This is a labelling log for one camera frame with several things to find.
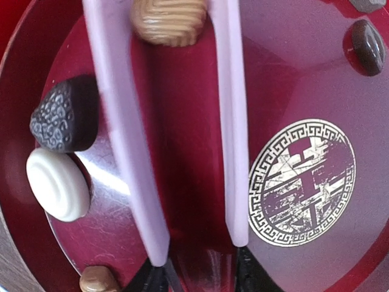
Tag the tan ribbed chocolate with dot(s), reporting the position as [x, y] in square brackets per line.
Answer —
[171, 23]

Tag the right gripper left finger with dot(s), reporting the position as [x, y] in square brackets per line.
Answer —
[151, 278]

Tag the white spiral chocolate left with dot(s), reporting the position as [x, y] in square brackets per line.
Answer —
[58, 184]

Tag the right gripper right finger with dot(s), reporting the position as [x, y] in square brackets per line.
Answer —
[250, 275]

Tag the round red tray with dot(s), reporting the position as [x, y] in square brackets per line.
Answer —
[318, 152]

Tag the dark textured chocolate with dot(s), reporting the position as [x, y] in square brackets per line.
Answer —
[67, 118]

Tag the tan caramel chocolate front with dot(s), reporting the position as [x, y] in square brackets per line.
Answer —
[98, 278]

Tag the small dark chocolate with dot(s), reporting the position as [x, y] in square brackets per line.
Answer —
[369, 47]

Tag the pink tongs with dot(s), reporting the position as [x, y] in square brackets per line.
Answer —
[109, 31]

